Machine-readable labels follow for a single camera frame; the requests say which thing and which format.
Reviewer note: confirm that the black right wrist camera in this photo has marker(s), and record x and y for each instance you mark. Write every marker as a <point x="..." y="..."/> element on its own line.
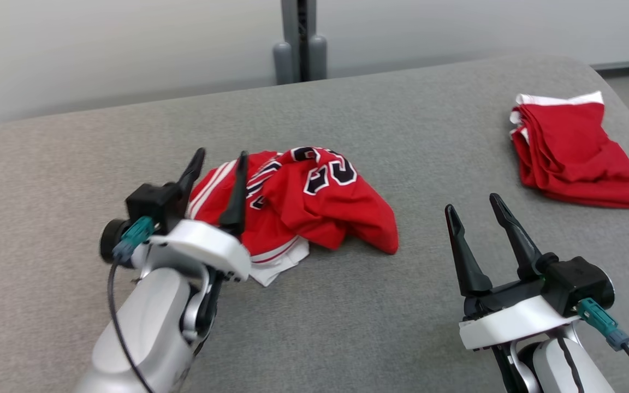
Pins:
<point x="579" y="281"/>

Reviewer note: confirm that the red shorts white stripe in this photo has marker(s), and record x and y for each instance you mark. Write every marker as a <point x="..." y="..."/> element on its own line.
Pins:
<point x="571" y="147"/>

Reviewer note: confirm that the red basketball jersey with numbers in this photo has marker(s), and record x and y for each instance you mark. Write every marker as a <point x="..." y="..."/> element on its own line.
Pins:
<point x="320" y="207"/>

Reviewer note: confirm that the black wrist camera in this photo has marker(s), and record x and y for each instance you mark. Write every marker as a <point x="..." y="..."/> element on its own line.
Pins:
<point x="579" y="281"/>
<point x="150" y="204"/>

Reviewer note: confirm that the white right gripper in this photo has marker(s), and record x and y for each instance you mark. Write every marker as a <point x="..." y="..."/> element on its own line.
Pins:
<point x="511" y="322"/>

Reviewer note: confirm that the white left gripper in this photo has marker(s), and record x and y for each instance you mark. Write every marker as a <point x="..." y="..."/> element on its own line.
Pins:
<point x="205" y="245"/>

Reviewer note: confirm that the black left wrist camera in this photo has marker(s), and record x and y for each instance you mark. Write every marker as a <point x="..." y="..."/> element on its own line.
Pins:
<point x="150" y="204"/>

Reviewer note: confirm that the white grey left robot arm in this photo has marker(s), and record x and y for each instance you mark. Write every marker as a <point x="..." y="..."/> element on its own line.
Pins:
<point x="150" y="322"/>

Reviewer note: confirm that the grey metal partition post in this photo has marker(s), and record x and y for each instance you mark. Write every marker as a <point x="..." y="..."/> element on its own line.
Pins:
<point x="292" y="22"/>

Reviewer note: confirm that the grey rounded post foot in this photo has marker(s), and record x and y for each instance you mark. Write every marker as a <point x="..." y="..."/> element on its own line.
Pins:
<point x="318" y="57"/>
<point x="283" y="65"/>

